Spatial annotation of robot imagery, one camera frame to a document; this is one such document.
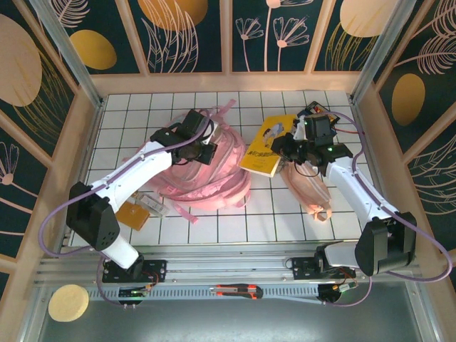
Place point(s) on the clear plastic box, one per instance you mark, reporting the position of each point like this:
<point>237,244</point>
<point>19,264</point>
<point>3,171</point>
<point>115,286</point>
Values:
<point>153,204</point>

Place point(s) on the aluminium frame rail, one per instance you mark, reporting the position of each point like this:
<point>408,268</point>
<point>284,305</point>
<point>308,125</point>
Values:
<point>231,265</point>

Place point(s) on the round yellow sponge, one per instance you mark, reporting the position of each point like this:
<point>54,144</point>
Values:
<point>67,303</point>

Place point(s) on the aluminium frame post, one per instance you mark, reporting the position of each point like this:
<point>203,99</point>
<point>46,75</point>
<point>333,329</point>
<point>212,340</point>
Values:
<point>377,53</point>
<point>71,60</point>

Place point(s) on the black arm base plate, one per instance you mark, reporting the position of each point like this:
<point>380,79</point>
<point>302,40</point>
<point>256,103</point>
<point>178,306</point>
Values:
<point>303,267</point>
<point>156,270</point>

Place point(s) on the yellow paperback book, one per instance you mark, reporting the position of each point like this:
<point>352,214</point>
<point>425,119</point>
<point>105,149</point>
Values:
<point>258,153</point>

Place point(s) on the pink pencil pouch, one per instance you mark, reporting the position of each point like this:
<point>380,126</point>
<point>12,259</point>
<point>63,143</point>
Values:
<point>310,192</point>

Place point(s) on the pink student backpack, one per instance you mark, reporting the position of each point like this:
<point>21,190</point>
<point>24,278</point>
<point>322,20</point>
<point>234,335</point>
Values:
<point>221,167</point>

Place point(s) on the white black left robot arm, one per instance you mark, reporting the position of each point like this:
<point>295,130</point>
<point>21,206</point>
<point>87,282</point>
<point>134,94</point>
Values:
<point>135,171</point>

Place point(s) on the black case with orange row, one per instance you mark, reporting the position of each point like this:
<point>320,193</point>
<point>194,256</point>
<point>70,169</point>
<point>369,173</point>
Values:
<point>313,107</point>

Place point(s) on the orange black utility knife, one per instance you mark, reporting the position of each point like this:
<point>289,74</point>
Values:
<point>242,290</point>

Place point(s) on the orange square card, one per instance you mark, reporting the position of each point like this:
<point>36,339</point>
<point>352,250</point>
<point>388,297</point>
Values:
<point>133,213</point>

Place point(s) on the grey metal tray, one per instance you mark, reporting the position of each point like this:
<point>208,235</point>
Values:
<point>231,320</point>

